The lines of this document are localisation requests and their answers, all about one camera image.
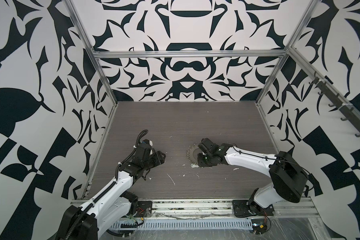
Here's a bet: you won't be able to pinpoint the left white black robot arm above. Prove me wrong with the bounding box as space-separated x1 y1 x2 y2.
55 130 166 240

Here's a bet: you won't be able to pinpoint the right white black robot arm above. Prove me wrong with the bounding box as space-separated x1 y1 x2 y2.
187 138 309 217

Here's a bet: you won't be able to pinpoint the small green circuit board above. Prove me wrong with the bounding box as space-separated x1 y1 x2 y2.
251 219 269 235

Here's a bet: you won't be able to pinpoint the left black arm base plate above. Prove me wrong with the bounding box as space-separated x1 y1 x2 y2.
127 201 153 218

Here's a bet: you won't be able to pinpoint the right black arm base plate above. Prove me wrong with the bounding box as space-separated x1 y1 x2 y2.
232 200 274 218

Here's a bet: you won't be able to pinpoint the white slotted cable duct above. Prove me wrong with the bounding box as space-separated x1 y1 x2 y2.
110 219 253 231

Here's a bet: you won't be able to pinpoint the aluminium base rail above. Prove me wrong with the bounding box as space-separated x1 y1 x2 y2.
64 197 320 221

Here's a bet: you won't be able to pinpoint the black wall hook rail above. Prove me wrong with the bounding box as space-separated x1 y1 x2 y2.
308 72 360 138

